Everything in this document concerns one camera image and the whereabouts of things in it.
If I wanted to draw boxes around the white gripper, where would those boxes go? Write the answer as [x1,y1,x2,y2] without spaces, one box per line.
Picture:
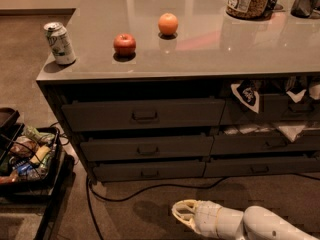
[171,199,244,239]

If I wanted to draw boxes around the drawer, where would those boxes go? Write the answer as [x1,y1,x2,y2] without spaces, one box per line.
[80,135,213,162]
[220,94,320,125]
[211,131,320,155]
[93,160,205,182]
[62,98,225,132]
[204,155,320,178]

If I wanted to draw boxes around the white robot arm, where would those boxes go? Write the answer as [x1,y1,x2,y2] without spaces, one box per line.
[172,199,319,240]

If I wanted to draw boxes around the grey drawer cabinet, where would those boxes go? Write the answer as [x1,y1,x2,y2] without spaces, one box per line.
[37,0,320,182]

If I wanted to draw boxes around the white packets in drawer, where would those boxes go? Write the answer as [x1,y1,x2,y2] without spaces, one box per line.
[222,122,307,142]

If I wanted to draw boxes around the black white snack bag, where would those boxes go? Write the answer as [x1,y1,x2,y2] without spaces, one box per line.
[231,80,260,113]

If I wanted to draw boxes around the black side cart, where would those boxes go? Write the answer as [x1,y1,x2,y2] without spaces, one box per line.
[0,108,74,240]

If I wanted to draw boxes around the black tray of snacks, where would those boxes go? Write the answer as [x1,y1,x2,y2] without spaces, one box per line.
[0,124,61,196]

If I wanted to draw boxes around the red apple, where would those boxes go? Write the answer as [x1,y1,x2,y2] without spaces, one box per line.
[113,33,136,57]

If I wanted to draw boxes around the orange fruit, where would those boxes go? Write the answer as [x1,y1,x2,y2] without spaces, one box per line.
[158,13,178,35]

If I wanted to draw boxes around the green white soda can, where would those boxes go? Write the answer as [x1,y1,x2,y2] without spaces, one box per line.
[44,22,76,65]

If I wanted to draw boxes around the large jar of nuts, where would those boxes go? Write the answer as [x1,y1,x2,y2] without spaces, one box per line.
[226,0,268,19]

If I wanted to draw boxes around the dark glass object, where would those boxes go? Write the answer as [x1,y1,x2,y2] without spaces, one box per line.
[291,0,320,19]

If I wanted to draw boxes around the black floor cable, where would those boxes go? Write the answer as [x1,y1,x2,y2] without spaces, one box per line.
[85,173,320,240]

